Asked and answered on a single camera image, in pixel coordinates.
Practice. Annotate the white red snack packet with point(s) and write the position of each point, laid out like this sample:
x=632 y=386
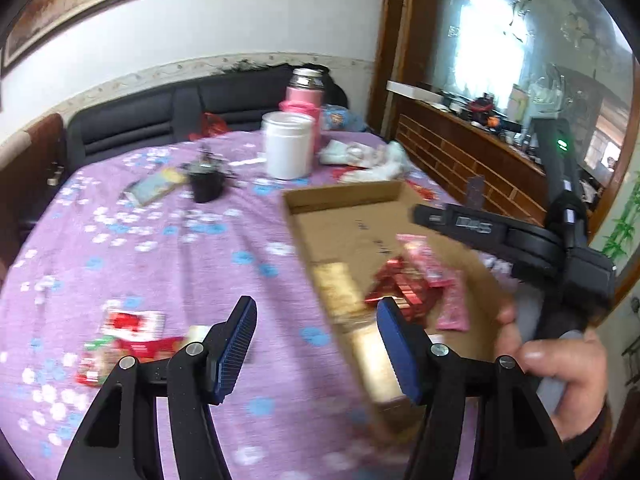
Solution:
x=132 y=324

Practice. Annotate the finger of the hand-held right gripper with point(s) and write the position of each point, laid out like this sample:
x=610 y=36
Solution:
x=460 y=222

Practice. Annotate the person's right hand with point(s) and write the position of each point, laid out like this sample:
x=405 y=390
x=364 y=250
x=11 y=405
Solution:
x=575 y=365

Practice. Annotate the large wall mirror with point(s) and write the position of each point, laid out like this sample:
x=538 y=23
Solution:
x=500 y=25

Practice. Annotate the white plastic jar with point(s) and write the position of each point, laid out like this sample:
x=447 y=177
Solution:
x=287 y=147

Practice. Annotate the red object on sideboard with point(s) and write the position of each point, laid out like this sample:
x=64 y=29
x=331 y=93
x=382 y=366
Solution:
x=481 y=105

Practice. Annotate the green bamboo wall sticker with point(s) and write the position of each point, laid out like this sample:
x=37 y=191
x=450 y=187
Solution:
x=620 y=232

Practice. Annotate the red wrapper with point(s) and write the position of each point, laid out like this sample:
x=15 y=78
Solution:
x=422 y=192

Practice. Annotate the clear plastic wrapper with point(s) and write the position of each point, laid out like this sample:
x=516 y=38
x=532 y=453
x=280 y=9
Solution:
x=249 y=162

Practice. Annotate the red plastic bag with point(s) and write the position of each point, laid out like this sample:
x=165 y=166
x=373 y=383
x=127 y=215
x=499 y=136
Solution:
x=207 y=126

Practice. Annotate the green snack packet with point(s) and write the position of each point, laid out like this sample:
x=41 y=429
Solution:
x=97 y=362

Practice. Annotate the person's right forearm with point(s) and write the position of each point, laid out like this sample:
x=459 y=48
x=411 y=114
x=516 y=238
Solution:
x=592 y=435

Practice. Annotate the pink cup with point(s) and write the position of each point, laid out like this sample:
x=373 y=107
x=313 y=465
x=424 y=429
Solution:
x=316 y=120

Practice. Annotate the dark red snack packet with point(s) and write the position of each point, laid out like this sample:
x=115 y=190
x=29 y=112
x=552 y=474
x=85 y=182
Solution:
x=392 y=275

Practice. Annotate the blue cartoon bag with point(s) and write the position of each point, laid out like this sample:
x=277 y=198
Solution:
x=342 y=119

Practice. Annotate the cardboard box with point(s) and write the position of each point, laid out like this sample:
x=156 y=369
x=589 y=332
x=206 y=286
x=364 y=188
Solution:
x=350 y=230

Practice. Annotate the white plastic bags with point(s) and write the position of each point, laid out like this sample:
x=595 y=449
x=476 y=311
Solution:
x=370 y=160

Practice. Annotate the black pot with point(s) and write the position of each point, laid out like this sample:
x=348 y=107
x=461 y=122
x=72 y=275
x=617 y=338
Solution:
x=206 y=182

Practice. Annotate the wooden chair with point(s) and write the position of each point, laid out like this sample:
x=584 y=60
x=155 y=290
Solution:
x=30 y=175

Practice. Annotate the pink snack packet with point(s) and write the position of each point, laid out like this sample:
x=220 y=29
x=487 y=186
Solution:
x=452 y=302
x=415 y=257

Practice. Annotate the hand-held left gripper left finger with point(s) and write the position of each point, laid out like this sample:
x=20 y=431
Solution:
x=235 y=350

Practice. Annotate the black sofa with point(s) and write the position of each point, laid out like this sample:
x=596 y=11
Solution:
x=145 y=115

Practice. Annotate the framed painting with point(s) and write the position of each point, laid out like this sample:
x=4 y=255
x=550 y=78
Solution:
x=80 y=0

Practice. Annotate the small red snack packet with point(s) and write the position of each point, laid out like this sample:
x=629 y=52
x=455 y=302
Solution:
x=152 y=349

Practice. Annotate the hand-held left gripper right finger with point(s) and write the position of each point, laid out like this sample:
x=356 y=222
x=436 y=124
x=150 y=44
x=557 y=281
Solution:
x=397 y=355

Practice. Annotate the yellow blue booklet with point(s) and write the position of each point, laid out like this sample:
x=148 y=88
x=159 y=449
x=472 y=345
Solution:
x=155 y=187

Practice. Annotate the purple floral tablecloth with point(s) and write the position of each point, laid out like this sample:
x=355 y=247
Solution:
x=165 y=260

